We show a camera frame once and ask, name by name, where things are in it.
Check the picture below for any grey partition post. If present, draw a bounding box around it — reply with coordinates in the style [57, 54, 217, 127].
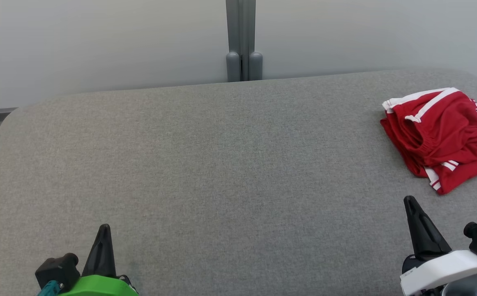
[226, 0, 242, 83]
[243, 0, 263, 81]

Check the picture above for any left cable with teal plug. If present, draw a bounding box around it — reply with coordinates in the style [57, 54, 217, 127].
[37, 280, 64, 296]

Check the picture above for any grey fabric padded table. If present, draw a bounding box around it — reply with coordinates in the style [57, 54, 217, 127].
[0, 68, 477, 296]

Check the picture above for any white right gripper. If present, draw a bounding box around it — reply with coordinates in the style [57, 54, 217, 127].
[400, 196, 477, 296]

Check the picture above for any red shirt with white sleeves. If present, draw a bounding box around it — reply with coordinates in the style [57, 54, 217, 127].
[380, 87, 477, 195]

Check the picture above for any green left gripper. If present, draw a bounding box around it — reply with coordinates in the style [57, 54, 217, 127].
[58, 224, 139, 296]

